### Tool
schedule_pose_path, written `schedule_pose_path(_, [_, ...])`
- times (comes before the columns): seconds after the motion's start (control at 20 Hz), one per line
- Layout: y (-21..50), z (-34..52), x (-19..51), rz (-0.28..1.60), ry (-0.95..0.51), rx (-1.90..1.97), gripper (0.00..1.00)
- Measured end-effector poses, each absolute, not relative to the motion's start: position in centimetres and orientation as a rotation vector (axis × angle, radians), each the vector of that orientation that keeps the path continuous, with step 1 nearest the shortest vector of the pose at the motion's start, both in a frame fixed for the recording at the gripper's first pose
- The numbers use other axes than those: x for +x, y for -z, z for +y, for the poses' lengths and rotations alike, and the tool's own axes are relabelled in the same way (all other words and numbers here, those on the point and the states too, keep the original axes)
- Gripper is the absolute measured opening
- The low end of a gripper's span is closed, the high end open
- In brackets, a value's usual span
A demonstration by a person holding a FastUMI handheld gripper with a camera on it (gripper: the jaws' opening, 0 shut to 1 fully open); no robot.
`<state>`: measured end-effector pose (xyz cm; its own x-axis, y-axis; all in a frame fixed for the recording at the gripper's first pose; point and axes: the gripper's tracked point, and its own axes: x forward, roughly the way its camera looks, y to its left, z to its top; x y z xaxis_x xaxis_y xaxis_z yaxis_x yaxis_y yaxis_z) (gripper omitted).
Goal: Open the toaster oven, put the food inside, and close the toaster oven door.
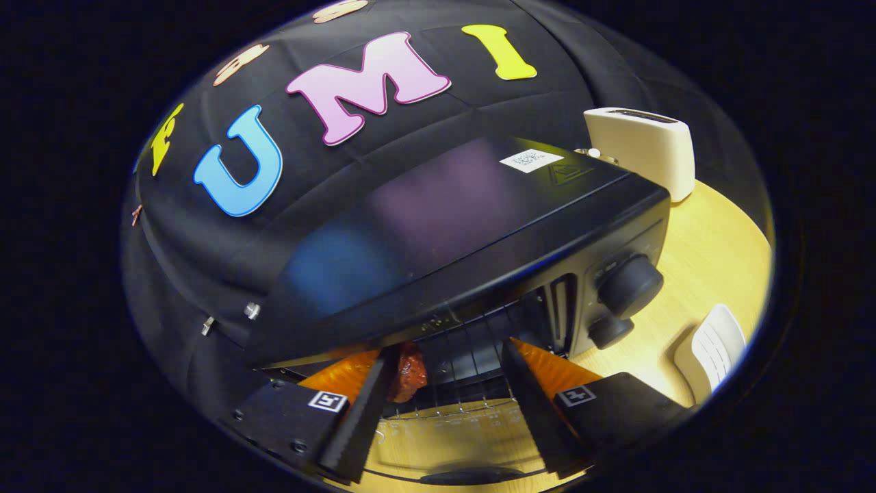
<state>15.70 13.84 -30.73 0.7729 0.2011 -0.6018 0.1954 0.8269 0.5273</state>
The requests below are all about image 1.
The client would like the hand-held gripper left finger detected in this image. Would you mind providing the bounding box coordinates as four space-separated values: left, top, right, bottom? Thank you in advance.
229 346 401 483

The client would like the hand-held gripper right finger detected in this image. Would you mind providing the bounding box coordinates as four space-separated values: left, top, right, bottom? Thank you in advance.
502 338 688 480

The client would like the reddish brown meat slice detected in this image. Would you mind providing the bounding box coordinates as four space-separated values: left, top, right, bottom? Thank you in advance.
387 341 428 403

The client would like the black toaster oven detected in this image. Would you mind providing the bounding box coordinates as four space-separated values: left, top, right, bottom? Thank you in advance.
243 136 671 487

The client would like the white pop-up toaster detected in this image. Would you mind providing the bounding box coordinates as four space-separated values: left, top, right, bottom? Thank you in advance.
583 107 696 203

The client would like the white rectangular dish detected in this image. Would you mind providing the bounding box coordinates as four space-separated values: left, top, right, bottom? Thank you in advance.
674 304 747 405

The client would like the black backdrop cloth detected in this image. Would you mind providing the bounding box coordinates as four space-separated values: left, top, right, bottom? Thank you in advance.
122 0 760 412

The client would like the wire mesh basket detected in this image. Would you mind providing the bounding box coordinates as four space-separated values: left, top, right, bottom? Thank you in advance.
574 147 620 166

